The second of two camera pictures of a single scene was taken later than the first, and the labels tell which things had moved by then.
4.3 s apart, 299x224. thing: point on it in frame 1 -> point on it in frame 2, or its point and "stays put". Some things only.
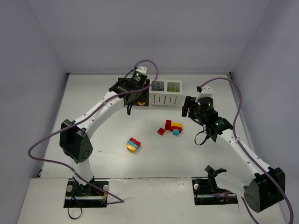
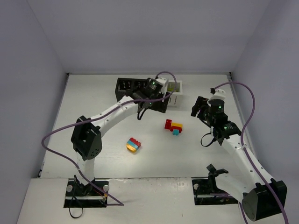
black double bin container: x=140 y=98 stays put
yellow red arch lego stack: x=176 y=126 stays put
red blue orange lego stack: x=132 y=144 stays put
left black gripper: x=131 y=99 -> x=160 y=102
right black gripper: x=187 y=107 -> x=199 y=106
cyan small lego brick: x=175 y=132 stays put
